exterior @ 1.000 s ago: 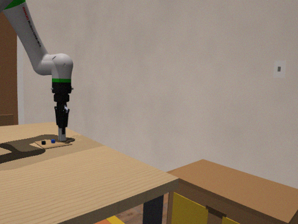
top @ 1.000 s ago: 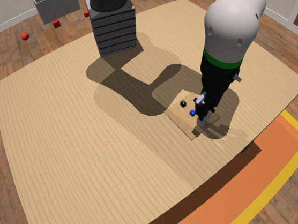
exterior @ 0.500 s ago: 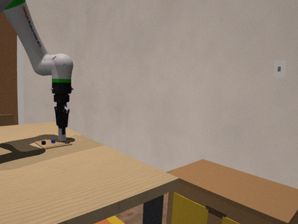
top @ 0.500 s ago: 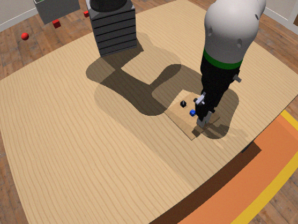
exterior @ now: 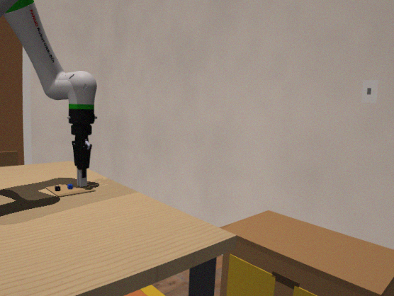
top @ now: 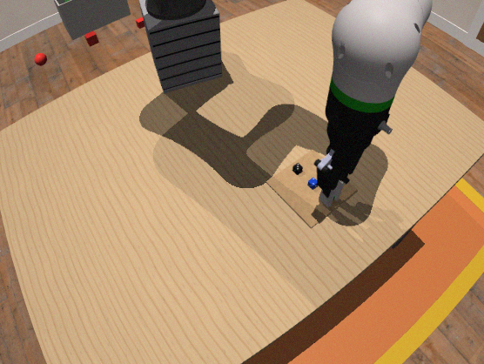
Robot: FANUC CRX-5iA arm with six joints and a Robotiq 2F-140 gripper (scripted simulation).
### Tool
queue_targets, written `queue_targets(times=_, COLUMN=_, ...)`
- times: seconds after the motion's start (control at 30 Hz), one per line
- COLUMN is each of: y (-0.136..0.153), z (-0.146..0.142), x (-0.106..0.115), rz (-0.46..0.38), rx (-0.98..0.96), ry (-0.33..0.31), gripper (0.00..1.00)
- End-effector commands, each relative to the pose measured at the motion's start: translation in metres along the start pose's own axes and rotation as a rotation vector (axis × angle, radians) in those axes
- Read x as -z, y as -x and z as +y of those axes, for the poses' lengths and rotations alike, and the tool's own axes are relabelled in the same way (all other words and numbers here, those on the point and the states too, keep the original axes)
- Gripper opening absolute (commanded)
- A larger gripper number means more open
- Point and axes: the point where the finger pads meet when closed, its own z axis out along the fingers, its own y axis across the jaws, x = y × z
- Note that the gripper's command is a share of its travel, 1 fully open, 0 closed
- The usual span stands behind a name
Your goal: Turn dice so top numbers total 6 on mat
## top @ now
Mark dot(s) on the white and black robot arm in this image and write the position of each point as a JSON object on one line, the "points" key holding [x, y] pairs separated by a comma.
{"points": [[375, 43]]}

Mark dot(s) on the blue die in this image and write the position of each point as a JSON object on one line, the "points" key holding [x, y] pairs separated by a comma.
{"points": [[312, 183]]}

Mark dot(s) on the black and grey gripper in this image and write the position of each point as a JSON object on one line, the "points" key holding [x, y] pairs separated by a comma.
{"points": [[329, 173]]}

